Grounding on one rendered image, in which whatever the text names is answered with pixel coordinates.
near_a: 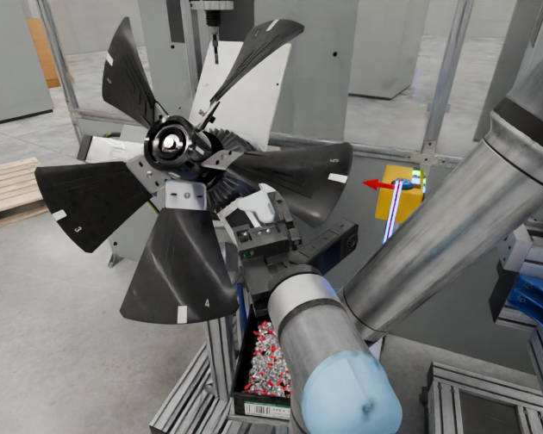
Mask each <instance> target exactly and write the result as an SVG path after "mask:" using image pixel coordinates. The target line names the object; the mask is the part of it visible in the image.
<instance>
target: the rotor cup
mask: <svg viewBox="0 0 543 434"><path fill-rule="evenodd" d="M168 138H172V139H173V141H174V143H173V146H172V147H170V148H166V147H165V140H166V139H168ZM197 147H199V148H200V149H201V150H203V151H204V153H203V155H202V154H201V153H200V152H198V151H197V150H196V148H197ZM221 150H226V149H225V147H224V145H223V144H222V142H221V141H220V140H219V139H218V138H216V137H215V136H214V134H212V133H209V132H206V131H200V130H199V129H198V128H197V127H196V126H195V125H193V124H192V123H191V122H190V121H189V120H187V119H186V118H184V117H182V116H179V115H168V116H165V117H162V118H160V119H159V120H157V121H156V122H154V123H153V124H152V126H151V127H150V128H149V130H148V131H147V134H146V136H145V139H144V142H143V152H144V156H145V159H146V161H147V162H148V163H149V164H150V165H151V166H152V167H153V168H154V169H155V170H157V171H159V172H161V173H163V174H165V175H167V176H169V177H171V178H172V179H174V180H181V181H189V182H196V183H205V186H206V190H208V189H210V188H212V187H213V186H215V185H216V184H217V183H218V182H219V180H220V179H221V178H222V175H223V173H224V171H219V170H210V169H204V168H200V165H201V163H202V162H203V161H205V160H206V159H208V158H210V157H211V156H212V155H214V154H215V153H217V152H219V151H221ZM169 172H173V173H175V174H177V175H179V176H180V177H175V176H173V175H172V174H170V173H169Z"/></svg>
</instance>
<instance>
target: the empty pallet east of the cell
mask: <svg viewBox="0 0 543 434"><path fill-rule="evenodd" d="M36 167H43V166H42V164H41V163H40V162H39V161H38V160H37V159H36V157H34V158H27V159H23V160H19V161H15V162H11V163H7V164H0V211H3V210H6V209H9V208H14V207H17V206H21V205H23V204H27V203H30V202H35V201H39V200H41V199H43V198H42V195H41V193H40V190H39V187H38V185H37V182H36V179H35V176H34V171H35V169H36ZM47 212H50V211H49V210H48V208H47V205H46V206H44V207H41V208H36V209H33V210H30V211H27V212H24V213H21V214H16V215H13V216H10V217H7V218H4V219H1V220H0V226H6V225H8V224H11V223H15V222H17V221H20V220H25V219H28V218H31V217H34V216H36V215H39V214H44V213H47Z"/></svg>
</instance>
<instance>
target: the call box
mask: <svg viewBox="0 0 543 434"><path fill-rule="evenodd" d="M412 176H413V168H408V167H402V166H395V165H386V168H385V172H384V177H383V181H382V183H390V184H394V182H395V180H396V179H398V178H404V179H408V180H410V182H411V187H410V188H406V189H404V188H401V192H400V196H399V200H398V204H397V208H396V215H395V219H394V221H395V222H400V223H403V222H404V221H405V220H406V219H407V218H408V217H409V216H410V215H411V214H412V213H413V212H414V211H415V210H416V209H417V207H418V206H419V205H420V204H421V200H422V197H423V178H424V170H421V171H420V182H419V183H418V184H420V185H421V189H414V188H413V184H414V183H412ZM394 191H395V190H394V189H384V188H380V190H379V196H378V204H377V209H376V213H375V217H376V218H378V219H382V220H389V216H390V208H391V203H392V200H393V195H394Z"/></svg>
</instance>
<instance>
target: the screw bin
mask: <svg viewBox="0 0 543 434"><path fill-rule="evenodd" d="M258 321H263V322H264V321H267V322H269V321H270V322H272V321H271V318H270V315H269V314H267V315H264V316H260V317H258V318H256V316H255V312H254V310H253V304H251V305H250V310H249V314H248V317H247V324H246V328H245V332H244V336H243V339H242V344H241V347H240V354H239V358H238V362H237V366H236V370H235V373H234V380H233V384H232V388H231V392H230V393H229V395H230V398H233V399H234V413H235V414H240V415H247V416H254V417H261V418H269V419H282V420H290V398H285V397H277V396H270V395H262V394H248V393H242V391H244V389H245V385H246V380H247V372H248V368H249V363H250V359H251V355H252V350H253V342H254V337H255V334H254V333H253V331H256V328H257V324H258Z"/></svg>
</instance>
